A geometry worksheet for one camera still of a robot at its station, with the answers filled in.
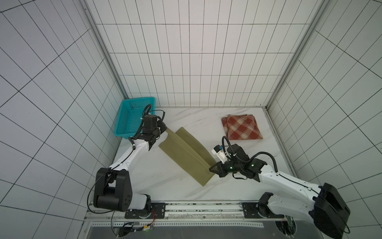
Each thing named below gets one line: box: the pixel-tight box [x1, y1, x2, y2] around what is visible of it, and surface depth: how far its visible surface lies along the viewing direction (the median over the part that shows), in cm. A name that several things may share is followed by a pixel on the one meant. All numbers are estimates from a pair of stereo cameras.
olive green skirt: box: [158, 126, 217, 187], surface depth 82 cm
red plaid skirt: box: [220, 114, 264, 141], surface depth 106 cm
